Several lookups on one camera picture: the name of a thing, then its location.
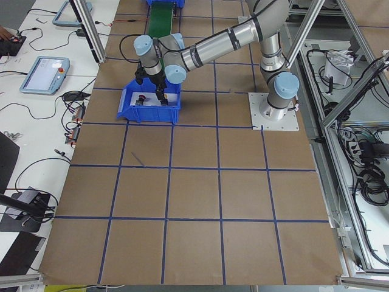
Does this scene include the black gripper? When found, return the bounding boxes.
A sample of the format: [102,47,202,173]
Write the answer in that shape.
[148,72,168,105]

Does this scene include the red push button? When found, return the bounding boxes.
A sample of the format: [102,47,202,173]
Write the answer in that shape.
[136,94,146,106]

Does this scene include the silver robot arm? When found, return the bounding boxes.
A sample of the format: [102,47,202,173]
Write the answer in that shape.
[134,0,300,121]

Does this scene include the person hand at desk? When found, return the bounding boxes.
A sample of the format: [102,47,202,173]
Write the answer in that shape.
[0,26,14,40]

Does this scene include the white foam sheet left bin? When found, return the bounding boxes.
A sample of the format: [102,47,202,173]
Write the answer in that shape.
[130,91,178,106]

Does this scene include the blue plastic bin left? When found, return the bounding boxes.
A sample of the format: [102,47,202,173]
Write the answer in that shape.
[117,78,181,124]

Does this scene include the green conveyor belt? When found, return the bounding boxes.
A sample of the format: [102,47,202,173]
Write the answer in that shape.
[147,1,176,38]

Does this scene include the blue teach pendant near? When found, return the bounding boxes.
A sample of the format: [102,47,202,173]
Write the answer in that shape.
[19,56,70,95]

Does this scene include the blue teach pendant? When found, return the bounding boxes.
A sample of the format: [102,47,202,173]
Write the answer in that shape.
[19,56,70,95]
[52,1,80,27]

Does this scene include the blue teach pendant far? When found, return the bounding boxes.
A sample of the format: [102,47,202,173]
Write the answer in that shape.
[52,1,80,27]

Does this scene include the white crumpled paper bag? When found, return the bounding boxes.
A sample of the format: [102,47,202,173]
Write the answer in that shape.
[323,50,354,86]

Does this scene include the black monitor stand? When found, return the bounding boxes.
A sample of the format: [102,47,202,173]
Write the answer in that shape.
[1,187,54,232]

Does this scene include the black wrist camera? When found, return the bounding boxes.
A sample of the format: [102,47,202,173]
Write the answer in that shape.
[135,68,145,85]

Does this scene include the aluminium frame post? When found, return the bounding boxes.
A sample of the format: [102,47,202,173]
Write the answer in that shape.
[69,0,106,64]

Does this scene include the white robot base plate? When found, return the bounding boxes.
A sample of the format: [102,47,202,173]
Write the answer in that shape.
[248,92,299,131]

